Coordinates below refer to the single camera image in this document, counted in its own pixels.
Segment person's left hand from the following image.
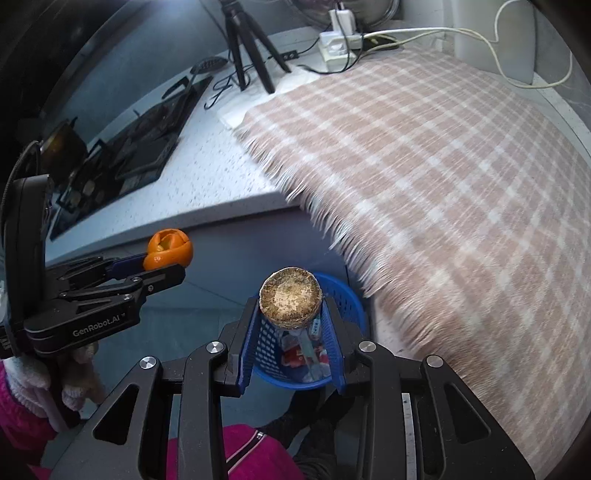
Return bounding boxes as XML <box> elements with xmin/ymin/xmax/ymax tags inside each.
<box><xmin>2</xmin><ymin>344</ymin><xmax>107</xmax><ymax>411</ymax></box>

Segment blue plastic basket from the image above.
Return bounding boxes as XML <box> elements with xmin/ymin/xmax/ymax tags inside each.
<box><xmin>240</xmin><ymin>271</ymin><xmax>370</xmax><ymax>392</ymax></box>

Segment person's left forearm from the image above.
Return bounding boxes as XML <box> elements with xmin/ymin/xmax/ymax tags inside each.
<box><xmin>0</xmin><ymin>364</ymin><xmax>56</xmax><ymax>480</ymax></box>

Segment black cable with inline remote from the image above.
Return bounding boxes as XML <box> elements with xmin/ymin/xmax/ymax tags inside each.
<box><xmin>205</xmin><ymin>37</ymin><xmax>324</xmax><ymax>112</ymax></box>

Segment black trousers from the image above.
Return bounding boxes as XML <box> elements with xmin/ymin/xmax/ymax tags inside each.
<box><xmin>256</xmin><ymin>392</ymin><xmax>370</xmax><ymax>480</ymax></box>

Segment small brown round cap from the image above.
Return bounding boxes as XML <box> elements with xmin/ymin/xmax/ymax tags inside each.
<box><xmin>259</xmin><ymin>267</ymin><xmax>322</xmax><ymax>329</ymax></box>

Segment white charger plug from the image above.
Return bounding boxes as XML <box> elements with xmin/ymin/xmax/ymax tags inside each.
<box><xmin>329</xmin><ymin>2</ymin><xmax>357</xmax><ymax>34</ymax></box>

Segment red wrapper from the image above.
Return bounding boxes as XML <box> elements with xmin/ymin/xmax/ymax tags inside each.
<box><xmin>283</xmin><ymin>344</ymin><xmax>329</xmax><ymax>367</ymax></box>

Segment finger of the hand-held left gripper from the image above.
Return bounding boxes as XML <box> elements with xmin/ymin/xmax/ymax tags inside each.
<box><xmin>55</xmin><ymin>253</ymin><xmax>151</xmax><ymax>283</ymax></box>
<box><xmin>58</xmin><ymin>264</ymin><xmax>187</xmax><ymax>306</ymax></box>

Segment black gas stove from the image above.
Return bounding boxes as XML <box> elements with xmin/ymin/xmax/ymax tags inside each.
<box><xmin>48</xmin><ymin>74</ymin><xmax>214</xmax><ymax>241</ymax></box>

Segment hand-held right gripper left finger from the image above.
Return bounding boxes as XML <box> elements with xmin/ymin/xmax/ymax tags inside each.
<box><xmin>48</xmin><ymin>295</ymin><xmax>260</xmax><ymax>480</ymax></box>

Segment white power strip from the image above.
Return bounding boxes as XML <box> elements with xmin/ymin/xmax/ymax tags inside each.
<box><xmin>318</xmin><ymin>30</ymin><xmax>365</xmax><ymax>72</ymax></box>

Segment pink plaid cloth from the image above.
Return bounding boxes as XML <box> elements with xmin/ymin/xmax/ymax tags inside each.
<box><xmin>233</xmin><ymin>44</ymin><xmax>591</xmax><ymax>474</ymax></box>

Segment long white power cable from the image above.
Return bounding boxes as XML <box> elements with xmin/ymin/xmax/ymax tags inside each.
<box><xmin>362</xmin><ymin>0</ymin><xmax>573</xmax><ymax>88</ymax></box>

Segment pink jacket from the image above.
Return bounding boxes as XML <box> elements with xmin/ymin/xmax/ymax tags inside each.
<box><xmin>166</xmin><ymin>424</ymin><xmax>305</xmax><ymax>480</ymax></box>

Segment black tripod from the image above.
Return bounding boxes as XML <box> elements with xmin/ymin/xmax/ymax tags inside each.
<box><xmin>217</xmin><ymin>0</ymin><xmax>293</xmax><ymax>95</ymax></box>

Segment orange peel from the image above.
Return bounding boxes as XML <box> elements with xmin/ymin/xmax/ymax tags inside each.
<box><xmin>143</xmin><ymin>228</ymin><xmax>194</xmax><ymax>271</ymax></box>

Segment black slotted ladle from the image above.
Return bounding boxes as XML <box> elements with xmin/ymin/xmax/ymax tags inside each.
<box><xmin>190</xmin><ymin>56</ymin><xmax>228</xmax><ymax>75</ymax></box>

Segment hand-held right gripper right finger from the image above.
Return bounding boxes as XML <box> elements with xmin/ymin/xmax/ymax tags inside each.
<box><xmin>321</xmin><ymin>295</ymin><xmax>536</xmax><ymax>480</ymax></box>

